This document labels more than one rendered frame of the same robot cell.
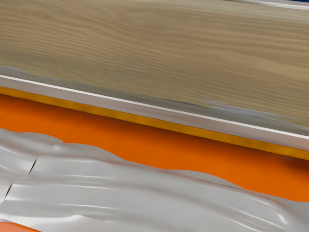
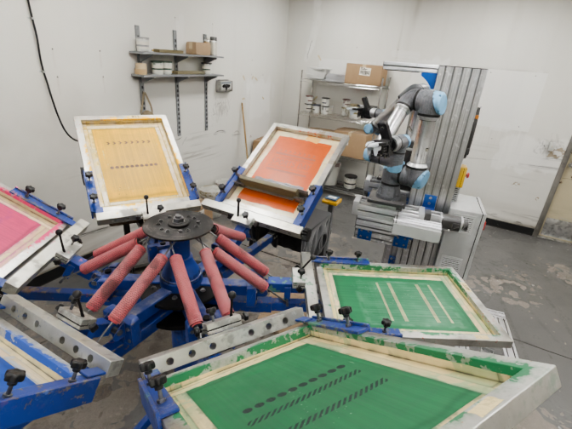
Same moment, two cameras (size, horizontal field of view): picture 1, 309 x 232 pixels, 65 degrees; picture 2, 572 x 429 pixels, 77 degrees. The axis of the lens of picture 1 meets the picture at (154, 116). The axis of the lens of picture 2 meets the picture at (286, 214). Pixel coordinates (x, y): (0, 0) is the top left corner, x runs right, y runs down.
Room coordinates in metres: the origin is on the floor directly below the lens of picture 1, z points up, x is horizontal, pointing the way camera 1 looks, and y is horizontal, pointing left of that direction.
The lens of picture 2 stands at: (2.22, 0.27, 2.01)
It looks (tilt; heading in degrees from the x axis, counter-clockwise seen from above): 24 degrees down; 183
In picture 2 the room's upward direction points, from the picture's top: 5 degrees clockwise
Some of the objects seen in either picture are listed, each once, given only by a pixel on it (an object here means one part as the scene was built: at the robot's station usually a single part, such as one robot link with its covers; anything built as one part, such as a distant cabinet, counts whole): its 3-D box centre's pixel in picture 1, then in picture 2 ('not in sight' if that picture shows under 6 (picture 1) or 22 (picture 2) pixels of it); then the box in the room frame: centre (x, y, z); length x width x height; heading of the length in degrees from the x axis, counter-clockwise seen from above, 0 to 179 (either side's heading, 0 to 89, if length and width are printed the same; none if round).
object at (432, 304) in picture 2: not in sight; (372, 282); (0.74, 0.64, 1.05); 1.08 x 0.61 x 0.23; 96
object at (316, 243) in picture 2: not in sight; (311, 242); (-0.10, 0.35, 0.79); 0.46 x 0.09 x 0.33; 156
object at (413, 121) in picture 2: not in sight; (414, 122); (-0.50, 1.00, 1.63); 0.15 x 0.12 x 0.55; 139
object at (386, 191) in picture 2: not in sight; (389, 189); (0.08, 0.79, 1.31); 0.15 x 0.15 x 0.10
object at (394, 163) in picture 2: not in sight; (392, 160); (0.35, 0.71, 1.56); 0.11 x 0.08 x 0.11; 51
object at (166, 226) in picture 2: not in sight; (184, 335); (0.84, -0.26, 0.67); 0.39 x 0.39 x 1.35
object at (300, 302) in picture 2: not in sight; (310, 306); (0.77, 0.35, 0.90); 1.24 x 0.06 x 0.06; 96
